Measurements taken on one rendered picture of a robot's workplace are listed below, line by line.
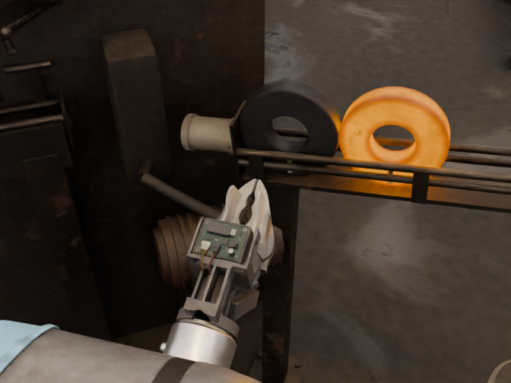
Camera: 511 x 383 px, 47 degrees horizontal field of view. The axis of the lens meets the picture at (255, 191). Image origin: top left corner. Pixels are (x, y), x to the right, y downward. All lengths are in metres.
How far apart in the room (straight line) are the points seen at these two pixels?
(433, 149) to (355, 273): 0.83
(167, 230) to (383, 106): 0.41
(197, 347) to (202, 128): 0.41
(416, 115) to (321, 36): 1.94
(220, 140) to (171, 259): 0.21
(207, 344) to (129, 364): 0.31
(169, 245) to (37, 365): 0.65
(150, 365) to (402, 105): 0.58
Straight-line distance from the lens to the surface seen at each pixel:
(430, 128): 0.84
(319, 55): 2.59
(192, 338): 0.63
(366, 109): 0.83
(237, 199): 0.74
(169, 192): 0.97
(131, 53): 0.91
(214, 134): 0.92
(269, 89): 0.85
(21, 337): 0.36
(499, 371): 0.89
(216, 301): 0.65
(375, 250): 1.70
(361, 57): 2.60
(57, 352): 0.34
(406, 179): 0.87
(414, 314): 1.58
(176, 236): 0.97
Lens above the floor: 1.22
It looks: 41 degrees down
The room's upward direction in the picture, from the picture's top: straight up
